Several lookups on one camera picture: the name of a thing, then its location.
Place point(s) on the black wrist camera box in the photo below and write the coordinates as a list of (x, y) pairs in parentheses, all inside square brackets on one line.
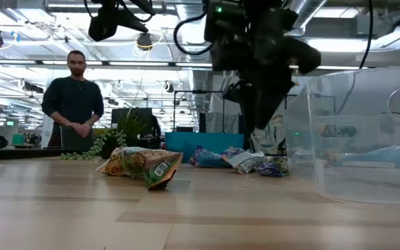
[(226, 24)]

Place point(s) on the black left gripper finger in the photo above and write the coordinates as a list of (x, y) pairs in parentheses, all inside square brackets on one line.
[(132, 21), (144, 6)]

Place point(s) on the white green draped cloth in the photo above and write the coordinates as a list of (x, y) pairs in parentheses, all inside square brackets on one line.
[(271, 137)]

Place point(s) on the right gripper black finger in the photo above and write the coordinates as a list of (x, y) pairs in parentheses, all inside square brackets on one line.
[(302, 57), (267, 100)]

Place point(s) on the long light strip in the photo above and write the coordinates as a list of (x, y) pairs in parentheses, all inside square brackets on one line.
[(82, 62)]

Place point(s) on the clear plastic bin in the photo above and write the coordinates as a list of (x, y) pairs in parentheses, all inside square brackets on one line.
[(359, 180)]

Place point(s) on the black monitor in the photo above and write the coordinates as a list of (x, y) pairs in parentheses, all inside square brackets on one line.
[(144, 114)]

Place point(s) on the black metal frame stand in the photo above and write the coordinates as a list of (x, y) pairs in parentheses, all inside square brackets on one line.
[(200, 92)]

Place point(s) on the succulent plant in black pot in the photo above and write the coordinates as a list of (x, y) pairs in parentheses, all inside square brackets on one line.
[(116, 139)]

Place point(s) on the blue plastic bin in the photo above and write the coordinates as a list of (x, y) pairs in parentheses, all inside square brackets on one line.
[(203, 142)]

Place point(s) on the silver ventilation duct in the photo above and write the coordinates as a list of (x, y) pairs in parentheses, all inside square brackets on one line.
[(306, 10), (198, 80)]

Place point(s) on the person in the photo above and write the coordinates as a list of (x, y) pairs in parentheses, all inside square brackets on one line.
[(73, 97)]

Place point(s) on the light blue red granola bar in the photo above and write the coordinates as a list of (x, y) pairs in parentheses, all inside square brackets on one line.
[(377, 156)]

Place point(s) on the green granola bar wrapper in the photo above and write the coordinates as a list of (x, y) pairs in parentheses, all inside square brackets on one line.
[(141, 166), (278, 160)]

